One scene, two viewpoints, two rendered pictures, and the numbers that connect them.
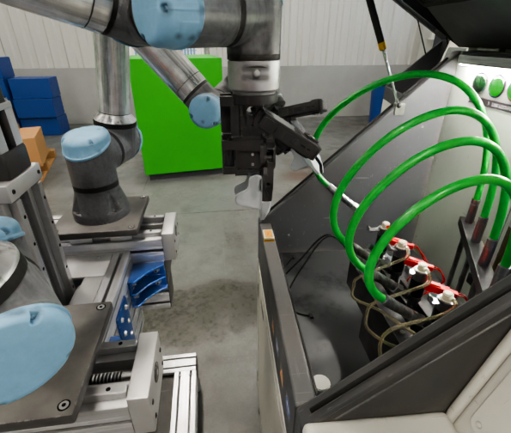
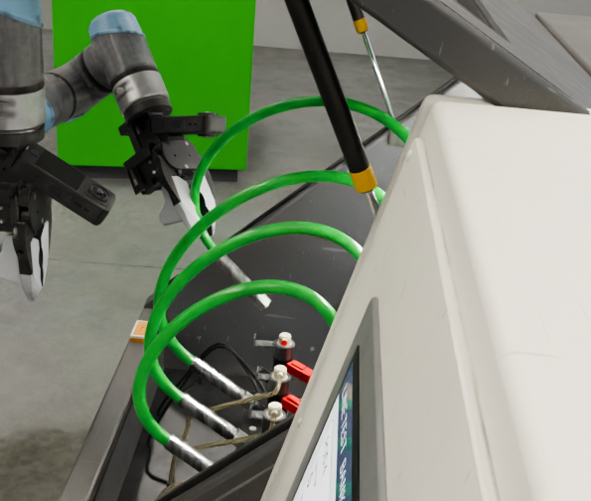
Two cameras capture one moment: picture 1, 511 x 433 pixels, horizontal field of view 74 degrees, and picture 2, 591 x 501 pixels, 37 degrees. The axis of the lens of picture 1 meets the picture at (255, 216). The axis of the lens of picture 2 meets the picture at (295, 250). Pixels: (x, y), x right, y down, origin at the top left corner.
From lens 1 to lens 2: 0.59 m
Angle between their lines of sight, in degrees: 6
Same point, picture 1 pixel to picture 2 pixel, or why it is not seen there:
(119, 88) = not seen: outside the picture
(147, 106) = (79, 12)
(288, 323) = (84, 474)
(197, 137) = (185, 91)
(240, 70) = not seen: outside the picture
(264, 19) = (0, 49)
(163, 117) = not seen: hidden behind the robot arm
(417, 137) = not seen: hidden behind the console
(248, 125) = (0, 168)
